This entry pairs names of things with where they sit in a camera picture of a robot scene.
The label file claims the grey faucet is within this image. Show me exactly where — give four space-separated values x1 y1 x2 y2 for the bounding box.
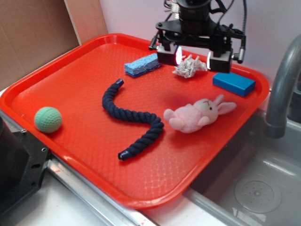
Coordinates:
264 35 301 138

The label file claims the grey sink basin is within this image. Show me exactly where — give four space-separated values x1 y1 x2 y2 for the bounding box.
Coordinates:
189 112 301 226

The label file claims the blue rectangular block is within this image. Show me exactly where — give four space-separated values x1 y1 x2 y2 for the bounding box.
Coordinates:
213 73 256 97

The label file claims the green dimpled ball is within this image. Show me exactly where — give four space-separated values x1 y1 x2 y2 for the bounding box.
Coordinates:
34 107 63 133

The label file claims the red plastic tray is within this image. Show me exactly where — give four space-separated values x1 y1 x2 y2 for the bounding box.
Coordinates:
0 34 269 210

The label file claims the light blue sponge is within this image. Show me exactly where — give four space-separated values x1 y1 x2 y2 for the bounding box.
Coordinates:
124 53 161 77

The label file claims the black coiled cable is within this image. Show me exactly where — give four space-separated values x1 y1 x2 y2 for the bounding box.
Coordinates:
211 0 247 36

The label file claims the white knotted rope toy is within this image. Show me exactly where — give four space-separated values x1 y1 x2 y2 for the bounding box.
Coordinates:
172 54 208 79

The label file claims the dark navy rope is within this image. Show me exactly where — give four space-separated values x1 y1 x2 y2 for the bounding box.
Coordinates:
102 78 165 162

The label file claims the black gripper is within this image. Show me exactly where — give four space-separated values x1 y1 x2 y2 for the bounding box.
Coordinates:
149 0 246 73

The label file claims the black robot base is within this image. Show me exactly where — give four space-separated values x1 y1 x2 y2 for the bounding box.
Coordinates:
0 119 49 217

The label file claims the pink plush bunny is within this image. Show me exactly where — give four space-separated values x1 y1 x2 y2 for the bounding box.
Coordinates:
163 95 237 133

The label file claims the brown cardboard panel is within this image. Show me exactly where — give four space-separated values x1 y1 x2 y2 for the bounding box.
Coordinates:
0 0 107 89

